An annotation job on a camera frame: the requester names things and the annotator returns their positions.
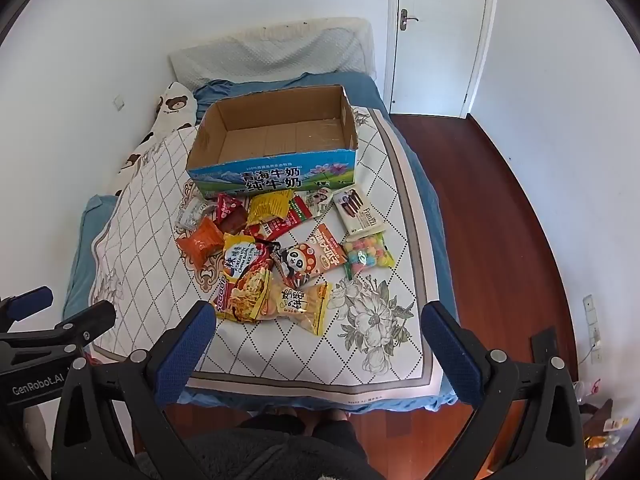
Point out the yellow snack packet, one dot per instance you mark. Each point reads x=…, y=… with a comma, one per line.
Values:
x=270, y=207

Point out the person's dark clothing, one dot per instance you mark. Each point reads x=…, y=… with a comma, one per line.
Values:
x=270, y=452

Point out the white door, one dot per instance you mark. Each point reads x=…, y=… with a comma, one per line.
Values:
x=440, y=35

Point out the person's right foot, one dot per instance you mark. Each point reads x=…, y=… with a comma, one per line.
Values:
x=342, y=414

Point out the orange and white snack packet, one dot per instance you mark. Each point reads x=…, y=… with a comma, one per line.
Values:
x=327, y=252

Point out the person's foot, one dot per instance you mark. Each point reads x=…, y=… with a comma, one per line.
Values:
x=289, y=414
x=342, y=414

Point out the bear print pillow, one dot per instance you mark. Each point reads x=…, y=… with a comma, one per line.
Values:
x=172, y=105

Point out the grey snack packet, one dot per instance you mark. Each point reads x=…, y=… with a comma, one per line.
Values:
x=189, y=215

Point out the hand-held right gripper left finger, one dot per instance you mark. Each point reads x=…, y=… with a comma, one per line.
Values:
x=186, y=345

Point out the printed blanket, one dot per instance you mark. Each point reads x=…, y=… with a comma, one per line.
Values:
x=300, y=355

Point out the white biscuit stick box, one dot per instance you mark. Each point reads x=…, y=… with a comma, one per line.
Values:
x=362, y=220

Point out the red and green snack packet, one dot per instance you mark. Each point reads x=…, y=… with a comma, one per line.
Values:
x=295, y=217

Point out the pale green snack packet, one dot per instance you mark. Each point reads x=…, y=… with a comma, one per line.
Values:
x=320, y=199

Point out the white wall socket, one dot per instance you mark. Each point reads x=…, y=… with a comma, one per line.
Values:
x=590, y=309
x=119, y=103
x=596, y=342

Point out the colourful candy bag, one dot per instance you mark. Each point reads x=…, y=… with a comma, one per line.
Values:
x=367, y=255

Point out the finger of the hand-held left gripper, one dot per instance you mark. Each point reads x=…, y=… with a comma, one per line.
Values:
x=31, y=300
x=92, y=321

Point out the blue bed quilt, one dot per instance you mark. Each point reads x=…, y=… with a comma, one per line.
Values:
x=82, y=240

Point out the panda print snack packet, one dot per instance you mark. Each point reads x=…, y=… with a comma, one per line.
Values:
x=297, y=260

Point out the person's left foot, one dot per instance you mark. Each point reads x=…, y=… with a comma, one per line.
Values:
x=289, y=414

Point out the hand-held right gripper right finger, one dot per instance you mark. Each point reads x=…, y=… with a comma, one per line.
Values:
x=450, y=350

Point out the colourful packet clutter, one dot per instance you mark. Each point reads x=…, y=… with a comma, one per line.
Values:
x=607, y=425

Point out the yellow crisps bag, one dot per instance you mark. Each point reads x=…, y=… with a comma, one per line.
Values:
x=300, y=307

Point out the large instant noodle packet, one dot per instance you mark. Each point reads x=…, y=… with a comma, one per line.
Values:
x=245, y=285

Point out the printed cardboard box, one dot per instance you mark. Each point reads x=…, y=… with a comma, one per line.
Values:
x=280, y=180

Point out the red triangular snack packet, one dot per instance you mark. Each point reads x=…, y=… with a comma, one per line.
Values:
x=228, y=207

